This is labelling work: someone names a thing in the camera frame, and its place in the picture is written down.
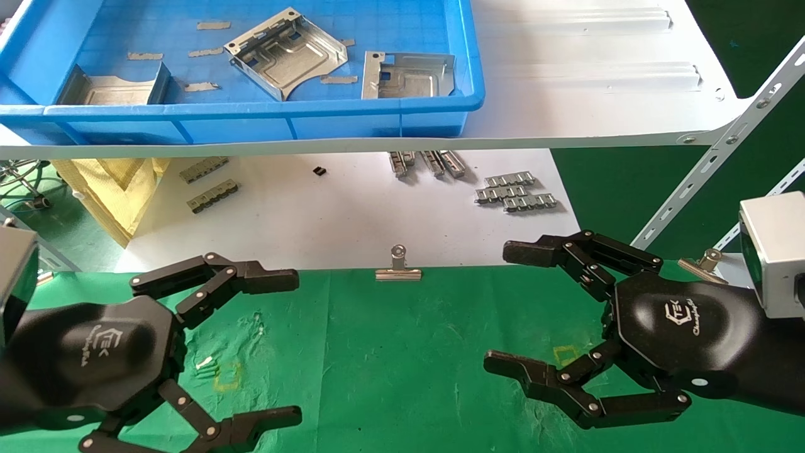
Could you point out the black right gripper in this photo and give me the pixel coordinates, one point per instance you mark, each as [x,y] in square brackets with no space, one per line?
[685,327]

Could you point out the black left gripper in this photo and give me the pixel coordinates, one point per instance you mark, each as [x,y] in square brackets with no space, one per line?
[94,352]

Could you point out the stamped sheet metal bracket part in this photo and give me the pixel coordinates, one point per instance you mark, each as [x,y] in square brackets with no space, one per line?
[409,82]
[289,56]
[116,91]

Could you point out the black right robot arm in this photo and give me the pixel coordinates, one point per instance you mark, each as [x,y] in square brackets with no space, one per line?
[786,358]

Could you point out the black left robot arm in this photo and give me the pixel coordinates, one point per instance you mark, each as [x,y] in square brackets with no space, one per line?
[11,390]

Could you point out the silver toothed metal strip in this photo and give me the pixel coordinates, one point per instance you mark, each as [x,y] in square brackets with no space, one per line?
[531,202]
[500,194]
[509,179]

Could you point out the green table cloth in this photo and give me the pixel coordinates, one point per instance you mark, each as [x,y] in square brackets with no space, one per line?
[409,352]

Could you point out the grey toothed metal strip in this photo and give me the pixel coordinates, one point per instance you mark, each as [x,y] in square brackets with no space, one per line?
[204,170]
[214,195]

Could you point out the yellow padded bag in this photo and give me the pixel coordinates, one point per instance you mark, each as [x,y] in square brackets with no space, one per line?
[107,189]

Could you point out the grey metal angle bar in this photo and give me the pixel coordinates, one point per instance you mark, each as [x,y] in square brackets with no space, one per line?
[47,250]

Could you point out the white metal shelf board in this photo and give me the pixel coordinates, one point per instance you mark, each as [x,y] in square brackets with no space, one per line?
[597,94]

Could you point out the white perforated angle bar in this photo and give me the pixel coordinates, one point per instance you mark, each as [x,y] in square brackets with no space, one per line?
[786,182]
[723,141]

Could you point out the blue plastic tray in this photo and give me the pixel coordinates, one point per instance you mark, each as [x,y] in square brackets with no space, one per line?
[409,25]

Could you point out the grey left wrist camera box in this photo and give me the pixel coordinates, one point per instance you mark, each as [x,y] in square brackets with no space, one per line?
[16,270]

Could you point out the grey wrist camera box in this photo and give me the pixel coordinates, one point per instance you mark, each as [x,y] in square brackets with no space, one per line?
[16,270]
[777,251]

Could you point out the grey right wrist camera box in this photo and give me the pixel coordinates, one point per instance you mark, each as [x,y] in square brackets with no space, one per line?
[777,251]

